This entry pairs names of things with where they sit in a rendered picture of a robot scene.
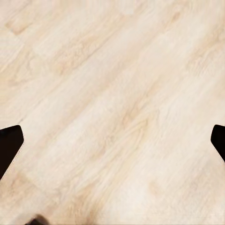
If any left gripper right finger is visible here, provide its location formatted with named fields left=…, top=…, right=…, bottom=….
left=210, top=124, right=225, bottom=161

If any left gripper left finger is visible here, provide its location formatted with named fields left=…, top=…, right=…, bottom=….
left=0, top=125, right=24, bottom=180

